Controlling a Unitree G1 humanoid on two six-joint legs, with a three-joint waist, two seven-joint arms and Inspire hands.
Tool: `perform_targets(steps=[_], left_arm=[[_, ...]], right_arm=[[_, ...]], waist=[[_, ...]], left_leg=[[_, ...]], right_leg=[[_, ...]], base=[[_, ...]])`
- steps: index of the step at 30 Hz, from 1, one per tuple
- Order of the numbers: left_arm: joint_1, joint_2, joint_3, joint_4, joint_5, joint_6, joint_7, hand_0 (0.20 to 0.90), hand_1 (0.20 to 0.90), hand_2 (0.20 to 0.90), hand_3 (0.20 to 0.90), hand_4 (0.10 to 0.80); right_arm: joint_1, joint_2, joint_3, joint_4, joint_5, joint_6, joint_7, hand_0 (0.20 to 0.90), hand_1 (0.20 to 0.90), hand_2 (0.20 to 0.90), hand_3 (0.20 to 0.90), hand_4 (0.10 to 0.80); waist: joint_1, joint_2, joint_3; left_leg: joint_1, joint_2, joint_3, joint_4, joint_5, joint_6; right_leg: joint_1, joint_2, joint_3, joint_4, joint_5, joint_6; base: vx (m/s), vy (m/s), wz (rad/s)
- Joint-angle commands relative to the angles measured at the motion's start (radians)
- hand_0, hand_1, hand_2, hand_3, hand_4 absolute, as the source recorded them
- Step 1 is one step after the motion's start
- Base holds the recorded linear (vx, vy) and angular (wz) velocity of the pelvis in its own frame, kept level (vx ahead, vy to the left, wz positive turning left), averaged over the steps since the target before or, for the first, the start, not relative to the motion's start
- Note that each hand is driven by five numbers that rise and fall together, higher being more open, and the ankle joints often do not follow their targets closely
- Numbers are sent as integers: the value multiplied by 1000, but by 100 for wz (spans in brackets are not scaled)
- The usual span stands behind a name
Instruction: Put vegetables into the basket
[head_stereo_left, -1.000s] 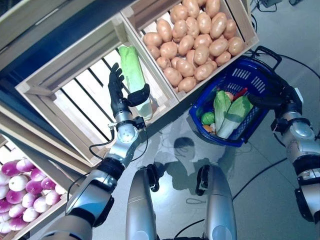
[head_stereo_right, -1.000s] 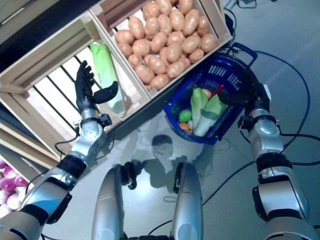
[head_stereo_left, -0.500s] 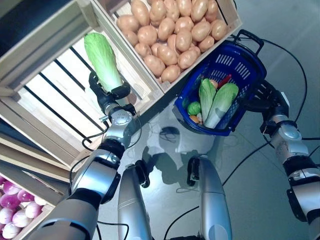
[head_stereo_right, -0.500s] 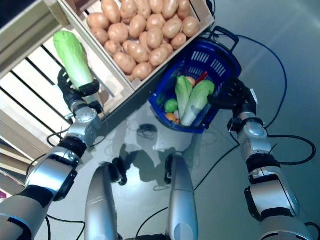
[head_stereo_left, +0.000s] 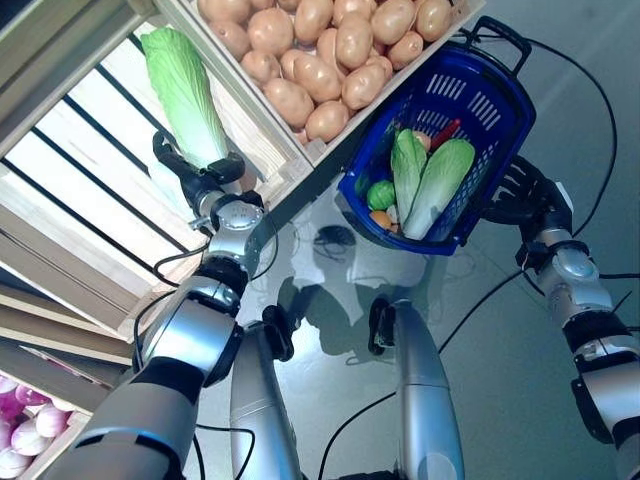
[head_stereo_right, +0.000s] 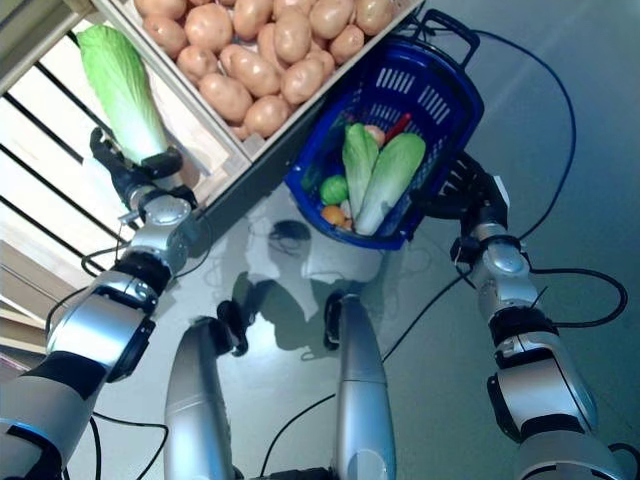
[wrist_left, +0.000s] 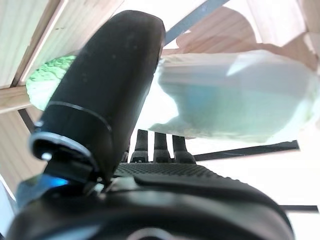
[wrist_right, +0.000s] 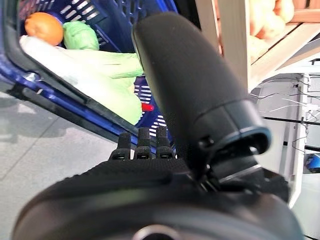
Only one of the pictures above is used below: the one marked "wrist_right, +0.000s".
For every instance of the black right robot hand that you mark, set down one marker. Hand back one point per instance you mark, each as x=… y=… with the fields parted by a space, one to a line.
x=190 y=75

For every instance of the blue plastic shopping basket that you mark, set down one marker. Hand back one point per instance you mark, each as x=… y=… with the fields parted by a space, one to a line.
x=117 y=22

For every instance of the wooden potato crate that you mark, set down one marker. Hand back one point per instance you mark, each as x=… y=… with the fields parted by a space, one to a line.
x=287 y=35

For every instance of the green white napa cabbage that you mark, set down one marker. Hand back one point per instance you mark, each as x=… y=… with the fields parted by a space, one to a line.
x=100 y=95
x=120 y=63

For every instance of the orange fruit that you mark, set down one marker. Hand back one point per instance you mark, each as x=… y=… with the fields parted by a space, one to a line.
x=43 y=28

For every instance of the small blue object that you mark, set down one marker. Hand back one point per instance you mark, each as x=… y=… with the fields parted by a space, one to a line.
x=313 y=163

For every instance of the light green bell pepper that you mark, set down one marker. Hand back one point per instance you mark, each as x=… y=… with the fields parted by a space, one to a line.
x=81 y=35

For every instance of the brown potato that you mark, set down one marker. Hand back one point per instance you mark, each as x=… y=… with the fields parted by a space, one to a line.
x=266 y=27
x=285 y=8

